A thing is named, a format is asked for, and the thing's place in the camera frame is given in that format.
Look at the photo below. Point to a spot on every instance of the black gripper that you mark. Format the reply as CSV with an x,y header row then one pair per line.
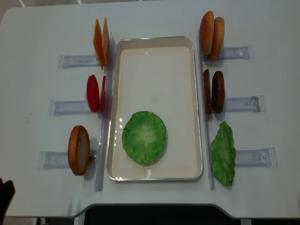
x,y
7,192

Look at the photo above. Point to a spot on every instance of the green lettuce leaf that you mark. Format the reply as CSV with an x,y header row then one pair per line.
x,y
144,137
223,155

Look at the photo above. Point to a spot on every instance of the clear holder under bread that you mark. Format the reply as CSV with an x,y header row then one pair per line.
x,y
53,160

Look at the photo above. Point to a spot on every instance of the upright bread slice near left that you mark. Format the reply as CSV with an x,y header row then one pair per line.
x,y
78,150

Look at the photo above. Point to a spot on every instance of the clear holder under tomato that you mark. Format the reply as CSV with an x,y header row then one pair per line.
x,y
68,108

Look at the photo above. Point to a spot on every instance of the red tomato slice outer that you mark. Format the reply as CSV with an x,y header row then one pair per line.
x,y
92,92

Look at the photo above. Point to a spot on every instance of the red tomato slice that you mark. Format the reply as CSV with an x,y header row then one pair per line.
x,y
92,92
102,100

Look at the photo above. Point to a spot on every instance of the clear holder under cheese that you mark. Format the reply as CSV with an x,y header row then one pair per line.
x,y
73,61

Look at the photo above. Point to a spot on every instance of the red tomato slice inner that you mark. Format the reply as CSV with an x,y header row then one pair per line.
x,y
102,100

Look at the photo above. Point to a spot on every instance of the orange cheese slice outer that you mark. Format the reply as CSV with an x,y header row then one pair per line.
x,y
97,43

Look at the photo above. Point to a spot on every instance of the orange cheese slice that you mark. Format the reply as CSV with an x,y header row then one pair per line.
x,y
97,43
106,43

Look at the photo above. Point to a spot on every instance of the orange cheese slice inner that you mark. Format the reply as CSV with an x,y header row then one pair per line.
x,y
106,43

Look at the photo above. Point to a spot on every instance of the dark brown meat patty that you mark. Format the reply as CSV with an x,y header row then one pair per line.
x,y
218,92

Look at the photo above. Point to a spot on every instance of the clear holder under lettuce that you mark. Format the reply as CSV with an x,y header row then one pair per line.
x,y
256,158

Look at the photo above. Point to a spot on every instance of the clear holder under patties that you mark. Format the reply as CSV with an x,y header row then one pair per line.
x,y
245,104

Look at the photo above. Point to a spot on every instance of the white rectangular metal tray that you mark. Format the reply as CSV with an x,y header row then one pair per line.
x,y
156,75

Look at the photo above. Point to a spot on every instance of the upright bun slice inner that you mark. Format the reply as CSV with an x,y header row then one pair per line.
x,y
206,32

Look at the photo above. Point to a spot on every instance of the upright bun slice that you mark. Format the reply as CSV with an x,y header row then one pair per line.
x,y
206,32
218,38

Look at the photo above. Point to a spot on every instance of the upright bun slice outer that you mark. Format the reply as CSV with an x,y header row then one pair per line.
x,y
218,38

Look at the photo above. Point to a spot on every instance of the clear holder under buns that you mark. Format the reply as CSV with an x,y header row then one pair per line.
x,y
237,53

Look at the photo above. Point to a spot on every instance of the long clear acrylic left rail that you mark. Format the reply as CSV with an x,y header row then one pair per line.
x,y
106,119

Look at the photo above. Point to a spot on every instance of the long clear acrylic rail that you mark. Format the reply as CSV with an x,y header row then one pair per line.
x,y
106,119
206,128

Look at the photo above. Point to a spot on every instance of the long clear acrylic right rail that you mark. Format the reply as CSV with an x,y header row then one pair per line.
x,y
206,128

